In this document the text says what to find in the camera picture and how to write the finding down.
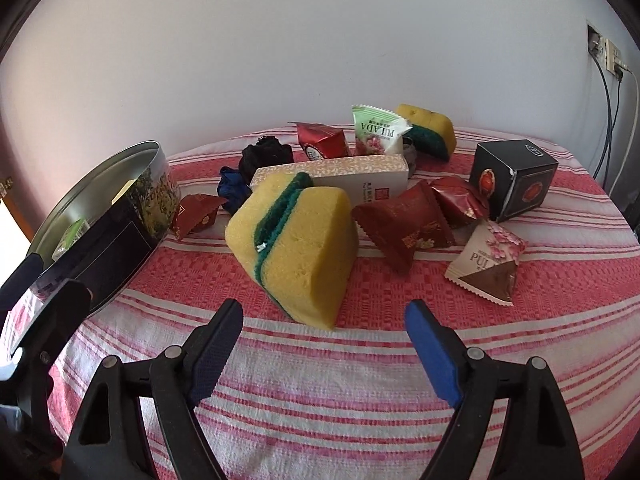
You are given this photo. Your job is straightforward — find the white brown floral snack packet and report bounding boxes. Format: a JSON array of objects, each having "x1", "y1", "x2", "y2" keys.
[{"x1": 444, "y1": 219, "x2": 528, "y2": 307}]

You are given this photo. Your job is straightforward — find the crumpled red snack packet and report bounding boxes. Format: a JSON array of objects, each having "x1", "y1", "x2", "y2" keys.
[{"x1": 430, "y1": 175, "x2": 491, "y2": 231}]

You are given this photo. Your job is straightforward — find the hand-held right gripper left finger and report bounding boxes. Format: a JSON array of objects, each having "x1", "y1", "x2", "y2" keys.
[{"x1": 60, "y1": 299, "x2": 246, "y2": 480}]

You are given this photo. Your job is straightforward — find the white wall socket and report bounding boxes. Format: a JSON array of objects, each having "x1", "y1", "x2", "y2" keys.
[{"x1": 586, "y1": 20, "x2": 632, "y2": 78}]

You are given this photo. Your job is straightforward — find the yellow green sponge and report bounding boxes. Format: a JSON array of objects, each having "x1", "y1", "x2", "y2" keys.
[
  {"x1": 257, "y1": 185, "x2": 359, "y2": 332},
  {"x1": 225, "y1": 172, "x2": 313, "y2": 272}
]

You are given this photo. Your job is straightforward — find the blue scrunchie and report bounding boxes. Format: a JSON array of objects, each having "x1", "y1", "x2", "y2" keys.
[{"x1": 217, "y1": 166, "x2": 253, "y2": 215}]

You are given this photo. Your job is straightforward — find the black scrunchie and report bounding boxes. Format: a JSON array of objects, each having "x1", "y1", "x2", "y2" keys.
[{"x1": 239, "y1": 135, "x2": 293, "y2": 181}]

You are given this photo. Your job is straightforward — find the small dark red snack packet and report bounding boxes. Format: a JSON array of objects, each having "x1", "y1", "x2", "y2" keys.
[{"x1": 171, "y1": 192, "x2": 228, "y2": 241}]

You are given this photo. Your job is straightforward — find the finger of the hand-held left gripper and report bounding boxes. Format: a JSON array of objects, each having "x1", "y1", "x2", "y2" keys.
[
  {"x1": 0, "y1": 253, "x2": 45, "y2": 321},
  {"x1": 9, "y1": 280, "x2": 92, "y2": 402}
]

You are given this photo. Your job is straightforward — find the yellow packet rear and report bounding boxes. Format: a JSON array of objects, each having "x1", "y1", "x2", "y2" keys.
[{"x1": 395, "y1": 104, "x2": 457, "y2": 162}]

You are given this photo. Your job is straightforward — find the white cable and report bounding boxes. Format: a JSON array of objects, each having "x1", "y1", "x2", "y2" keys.
[{"x1": 607, "y1": 67, "x2": 640, "y2": 196}]

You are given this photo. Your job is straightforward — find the black cube box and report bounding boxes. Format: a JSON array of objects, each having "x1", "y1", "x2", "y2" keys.
[{"x1": 469, "y1": 139, "x2": 559, "y2": 223}]

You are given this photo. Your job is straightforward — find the bright red snack packet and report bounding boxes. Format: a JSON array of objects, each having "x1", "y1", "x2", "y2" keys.
[{"x1": 295, "y1": 121, "x2": 351, "y2": 163}]

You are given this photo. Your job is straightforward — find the green white snack packet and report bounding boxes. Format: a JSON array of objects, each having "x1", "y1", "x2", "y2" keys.
[{"x1": 350, "y1": 104, "x2": 408, "y2": 157}]

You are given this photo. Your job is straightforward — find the long beige patterned box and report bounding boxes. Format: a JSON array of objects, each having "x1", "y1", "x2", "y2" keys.
[{"x1": 250, "y1": 154, "x2": 411, "y2": 206}]

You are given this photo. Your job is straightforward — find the red white striped tablecloth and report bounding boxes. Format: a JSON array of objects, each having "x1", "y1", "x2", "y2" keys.
[{"x1": 0, "y1": 122, "x2": 640, "y2": 480}]

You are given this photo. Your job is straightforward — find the round metal tin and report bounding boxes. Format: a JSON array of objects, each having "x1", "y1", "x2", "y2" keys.
[{"x1": 25, "y1": 141, "x2": 182, "y2": 318}]

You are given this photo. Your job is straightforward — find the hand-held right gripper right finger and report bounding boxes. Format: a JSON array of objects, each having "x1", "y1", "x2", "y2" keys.
[{"x1": 404, "y1": 299, "x2": 586, "y2": 480}]

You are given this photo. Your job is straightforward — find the dark cable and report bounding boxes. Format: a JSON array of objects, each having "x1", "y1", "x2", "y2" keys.
[{"x1": 595, "y1": 57, "x2": 626, "y2": 188}]

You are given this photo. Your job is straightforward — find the large dark red snack packet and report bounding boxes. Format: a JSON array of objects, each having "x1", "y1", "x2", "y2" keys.
[{"x1": 351, "y1": 180, "x2": 457, "y2": 276}]

